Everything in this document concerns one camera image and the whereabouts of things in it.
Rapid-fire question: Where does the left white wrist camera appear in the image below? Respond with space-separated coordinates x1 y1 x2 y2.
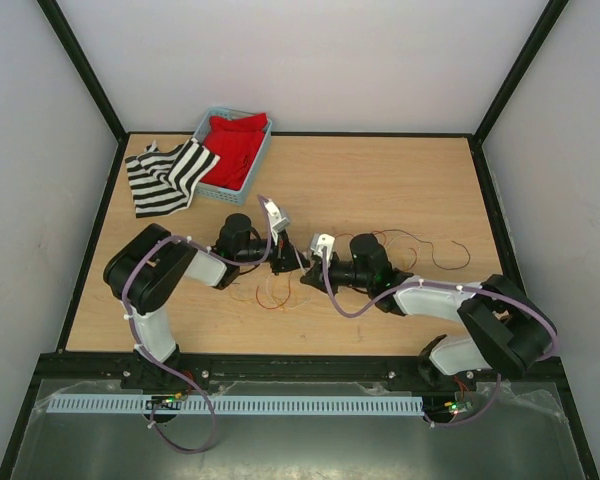
264 199 291 236

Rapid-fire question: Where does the black white striped cloth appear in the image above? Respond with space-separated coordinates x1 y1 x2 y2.
125 137 220 218

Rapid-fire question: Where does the white wire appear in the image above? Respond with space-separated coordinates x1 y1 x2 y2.
264 239 421 311

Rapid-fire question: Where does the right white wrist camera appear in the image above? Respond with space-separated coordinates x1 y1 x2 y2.
309 233 335 262

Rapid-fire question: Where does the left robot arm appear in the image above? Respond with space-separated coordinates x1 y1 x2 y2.
103 213 310 388

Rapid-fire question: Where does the red cloth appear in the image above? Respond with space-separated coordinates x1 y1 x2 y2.
202 113 268 191

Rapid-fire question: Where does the left circuit board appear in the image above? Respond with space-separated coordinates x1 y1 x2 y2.
145 395 187 410

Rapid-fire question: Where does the black aluminium frame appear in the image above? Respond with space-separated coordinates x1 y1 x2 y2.
0 1 598 479

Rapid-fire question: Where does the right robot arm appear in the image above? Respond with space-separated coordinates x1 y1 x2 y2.
301 234 558 389

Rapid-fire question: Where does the right circuit board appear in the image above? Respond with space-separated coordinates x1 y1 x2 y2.
443 401 473 416

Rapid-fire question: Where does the circuit board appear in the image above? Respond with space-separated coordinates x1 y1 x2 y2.
145 395 187 410
443 401 473 416

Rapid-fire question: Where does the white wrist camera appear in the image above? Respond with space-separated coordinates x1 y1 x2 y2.
309 233 335 262
264 199 291 236

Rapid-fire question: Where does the grey slotted cable duct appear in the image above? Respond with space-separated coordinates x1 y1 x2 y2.
46 394 423 417

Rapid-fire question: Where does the blue plastic basket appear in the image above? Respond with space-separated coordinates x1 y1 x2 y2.
193 107 273 205

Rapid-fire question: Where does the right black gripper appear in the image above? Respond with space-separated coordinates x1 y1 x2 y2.
300 251 373 296

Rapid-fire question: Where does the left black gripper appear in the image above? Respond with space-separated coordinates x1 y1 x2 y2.
237 228 311 276

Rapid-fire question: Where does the white zip tie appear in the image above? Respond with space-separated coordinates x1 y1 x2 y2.
295 249 311 272

